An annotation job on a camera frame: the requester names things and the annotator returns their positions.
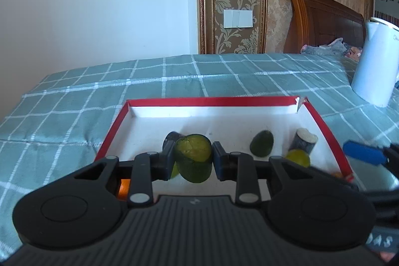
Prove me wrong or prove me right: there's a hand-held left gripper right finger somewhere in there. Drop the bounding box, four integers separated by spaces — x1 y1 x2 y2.
212 141 316 207

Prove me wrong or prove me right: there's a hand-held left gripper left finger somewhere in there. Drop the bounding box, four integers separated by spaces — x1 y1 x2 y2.
73 140 177 207

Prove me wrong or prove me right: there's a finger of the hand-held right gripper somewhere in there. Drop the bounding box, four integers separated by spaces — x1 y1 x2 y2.
343 141 399 167

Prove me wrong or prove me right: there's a green cut fruit half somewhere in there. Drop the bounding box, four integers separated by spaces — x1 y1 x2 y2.
174 133 214 184

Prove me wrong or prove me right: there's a red and white box lid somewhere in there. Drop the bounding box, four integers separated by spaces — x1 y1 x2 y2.
94 95 355 183

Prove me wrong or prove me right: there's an orange mandarin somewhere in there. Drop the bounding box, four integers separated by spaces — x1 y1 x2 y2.
118 179 131 200

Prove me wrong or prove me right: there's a green avocado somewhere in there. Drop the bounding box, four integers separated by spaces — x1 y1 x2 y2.
249 130 275 158

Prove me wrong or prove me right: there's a grey cylinder fruit piece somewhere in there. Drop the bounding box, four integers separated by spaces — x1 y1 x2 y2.
288 128 319 154

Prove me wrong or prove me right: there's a yellow round fruit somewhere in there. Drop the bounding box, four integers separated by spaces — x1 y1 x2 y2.
285 149 311 168

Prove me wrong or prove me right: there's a white kettle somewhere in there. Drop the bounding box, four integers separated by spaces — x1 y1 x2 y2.
351 17 399 107

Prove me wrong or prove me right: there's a green checked bed sheet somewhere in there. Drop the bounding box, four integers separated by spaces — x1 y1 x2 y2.
0 52 399 257

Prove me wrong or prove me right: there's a pile of pink grey clothes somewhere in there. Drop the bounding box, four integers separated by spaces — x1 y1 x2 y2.
300 38 364 62

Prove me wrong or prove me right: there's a wooden headboard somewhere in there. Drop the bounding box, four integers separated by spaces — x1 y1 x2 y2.
283 0 367 55

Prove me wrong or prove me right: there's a white wall switch plate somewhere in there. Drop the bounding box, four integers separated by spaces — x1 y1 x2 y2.
223 9 254 28

